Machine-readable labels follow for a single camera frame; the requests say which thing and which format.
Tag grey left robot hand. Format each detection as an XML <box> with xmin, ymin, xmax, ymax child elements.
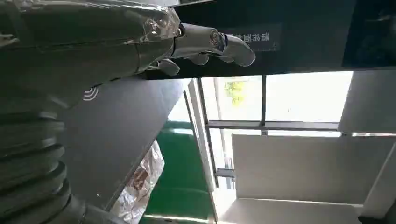
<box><xmin>0</xmin><ymin>0</ymin><xmax>256</xmax><ymax>116</ymax></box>

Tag white parcel bag dark-red print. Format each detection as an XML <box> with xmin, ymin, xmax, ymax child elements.
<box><xmin>110</xmin><ymin>140</ymin><xmax>165</xmax><ymax>224</ymax></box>

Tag dark window frame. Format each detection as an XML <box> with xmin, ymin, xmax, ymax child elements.
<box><xmin>196</xmin><ymin>74</ymin><xmax>396</xmax><ymax>190</ymax></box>

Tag green conveyor belt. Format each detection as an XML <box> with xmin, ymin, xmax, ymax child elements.
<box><xmin>139</xmin><ymin>120</ymin><xmax>216</xmax><ymax>224</ymax></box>

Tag printed label on post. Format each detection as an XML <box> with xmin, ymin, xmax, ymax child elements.
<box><xmin>221</xmin><ymin>24</ymin><xmax>283</xmax><ymax>53</ymax></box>

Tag dark scanner base plate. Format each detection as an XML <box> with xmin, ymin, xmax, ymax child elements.
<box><xmin>58</xmin><ymin>77</ymin><xmax>193</xmax><ymax>211</ymax></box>

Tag black scanner post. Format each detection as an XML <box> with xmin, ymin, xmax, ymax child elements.
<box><xmin>144</xmin><ymin>0</ymin><xmax>396</xmax><ymax>80</ymax></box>

